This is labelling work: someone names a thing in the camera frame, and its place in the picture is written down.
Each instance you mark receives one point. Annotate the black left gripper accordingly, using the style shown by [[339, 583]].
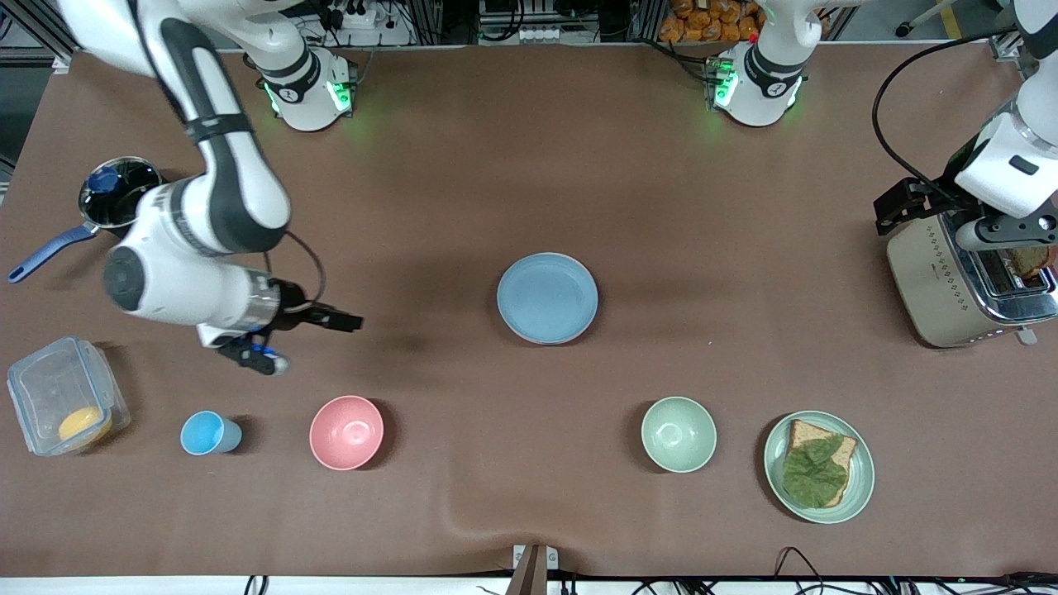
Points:
[[932, 198]]

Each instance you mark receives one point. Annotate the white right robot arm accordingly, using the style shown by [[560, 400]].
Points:
[[231, 182]]

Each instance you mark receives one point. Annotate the brown bread slice under lettuce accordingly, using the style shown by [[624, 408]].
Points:
[[806, 431]]

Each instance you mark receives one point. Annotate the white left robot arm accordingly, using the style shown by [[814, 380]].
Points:
[[1012, 165]]

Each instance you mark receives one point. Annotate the white power strip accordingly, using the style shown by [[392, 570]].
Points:
[[359, 16]]

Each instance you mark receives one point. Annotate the metal table clamp bracket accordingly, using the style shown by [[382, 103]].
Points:
[[533, 570]]

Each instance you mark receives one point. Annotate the clear plastic lidded container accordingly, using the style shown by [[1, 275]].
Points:
[[58, 384]]

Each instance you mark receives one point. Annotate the brown bread slice in toaster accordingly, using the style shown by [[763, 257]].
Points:
[[1033, 260]]

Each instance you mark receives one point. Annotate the pink bowl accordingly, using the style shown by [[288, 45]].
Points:
[[346, 433]]

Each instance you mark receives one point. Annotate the blue object in pot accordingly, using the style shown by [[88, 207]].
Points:
[[105, 179]]

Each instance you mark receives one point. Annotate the light blue plate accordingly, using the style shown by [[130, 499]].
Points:
[[547, 297]]

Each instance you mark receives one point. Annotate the light green bowl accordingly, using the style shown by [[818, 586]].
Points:
[[679, 435]]

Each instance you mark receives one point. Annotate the orange round fruit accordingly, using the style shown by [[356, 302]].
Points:
[[84, 425]]

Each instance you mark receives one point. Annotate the light blue cup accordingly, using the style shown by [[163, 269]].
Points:
[[207, 433]]

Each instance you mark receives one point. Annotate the bag of orange buns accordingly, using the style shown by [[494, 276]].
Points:
[[711, 21]]

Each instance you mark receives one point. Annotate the green lettuce leaf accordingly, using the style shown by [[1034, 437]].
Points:
[[814, 475]]

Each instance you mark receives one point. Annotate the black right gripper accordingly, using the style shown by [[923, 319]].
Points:
[[291, 315]]

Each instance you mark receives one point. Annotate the beige and chrome toaster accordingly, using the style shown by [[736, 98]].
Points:
[[934, 281]]

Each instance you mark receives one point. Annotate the light green plate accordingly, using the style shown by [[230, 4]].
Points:
[[861, 475]]

